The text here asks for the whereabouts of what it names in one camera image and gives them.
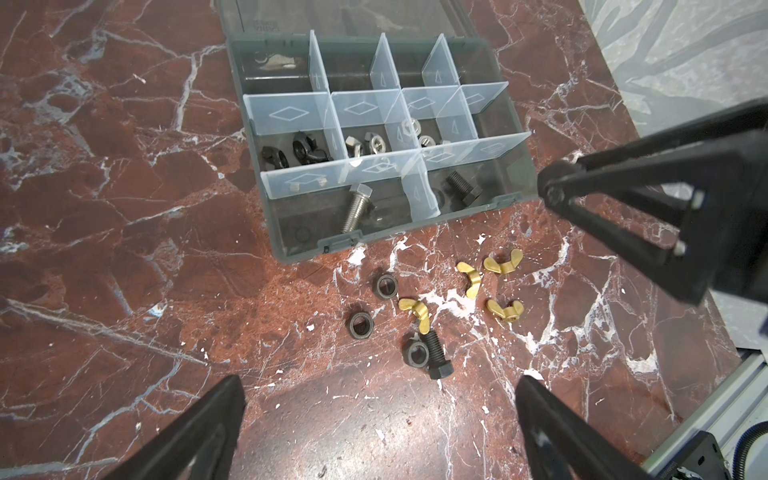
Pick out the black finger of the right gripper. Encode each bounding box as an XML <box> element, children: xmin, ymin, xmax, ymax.
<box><xmin>576</xmin><ymin>98</ymin><xmax>767</xmax><ymax>171</ymax></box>
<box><xmin>537</xmin><ymin>130</ymin><xmax>767</xmax><ymax>305</ymax></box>

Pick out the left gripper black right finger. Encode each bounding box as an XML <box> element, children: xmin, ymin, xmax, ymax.
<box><xmin>515</xmin><ymin>375</ymin><xmax>651</xmax><ymax>479</ymax></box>

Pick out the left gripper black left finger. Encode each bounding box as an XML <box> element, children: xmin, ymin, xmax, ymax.
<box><xmin>106</xmin><ymin>375</ymin><xmax>246</xmax><ymax>479</ymax></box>

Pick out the black hex bolt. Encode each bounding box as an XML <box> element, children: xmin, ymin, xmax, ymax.
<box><xmin>420</xmin><ymin>330</ymin><xmax>454</xmax><ymax>380</ymax></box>

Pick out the black hex nut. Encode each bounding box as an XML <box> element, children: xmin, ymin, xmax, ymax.
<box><xmin>373</xmin><ymin>272</ymin><xmax>399</xmax><ymax>300</ymax></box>
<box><xmin>402</xmin><ymin>339</ymin><xmax>430</xmax><ymax>369</ymax></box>
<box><xmin>346</xmin><ymin>311</ymin><xmax>375</xmax><ymax>340</ymax></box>

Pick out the silver hex bolt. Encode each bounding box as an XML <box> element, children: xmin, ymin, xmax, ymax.
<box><xmin>342</xmin><ymin>183</ymin><xmax>373</xmax><ymax>234</ymax></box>

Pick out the grey plastic organizer box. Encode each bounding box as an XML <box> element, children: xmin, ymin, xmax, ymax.
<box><xmin>217</xmin><ymin>1</ymin><xmax>536</xmax><ymax>264</ymax></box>

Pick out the brass wing nut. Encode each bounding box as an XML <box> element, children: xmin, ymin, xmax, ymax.
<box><xmin>483</xmin><ymin>249</ymin><xmax>524</xmax><ymax>275</ymax></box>
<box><xmin>485</xmin><ymin>299</ymin><xmax>525</xmax><ymax>322</ymax></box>
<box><xmin>456</xmin><ymin>261</ymin><xmax>482</xmax><ymax>299</ymax></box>
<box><xmin>398</xmin><ymin>298</ymin><xmax>431</xmax><ymax>335</ymax></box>

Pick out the black hex nut on table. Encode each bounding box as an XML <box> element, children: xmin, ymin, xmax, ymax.
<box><xmin>346</xmin><ymin>311</ymin><xmax>375</xmax><ymax>340</ymax></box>

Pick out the black bolt in box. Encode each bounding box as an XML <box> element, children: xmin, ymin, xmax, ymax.
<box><xmin>446</xmin><ymin>171</ymin><xmax>483</xmax><ymax>207</ymax></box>

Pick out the silver nut in box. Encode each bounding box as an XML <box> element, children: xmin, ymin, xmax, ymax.
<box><xmin>345</xmin><ymin>136</ymin><xmax>364</xmax><ymax>158</ymax></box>
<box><xmin>365</xmin><ymin>132</ymin><xmax>387</xmax><ymax>155</ymax></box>

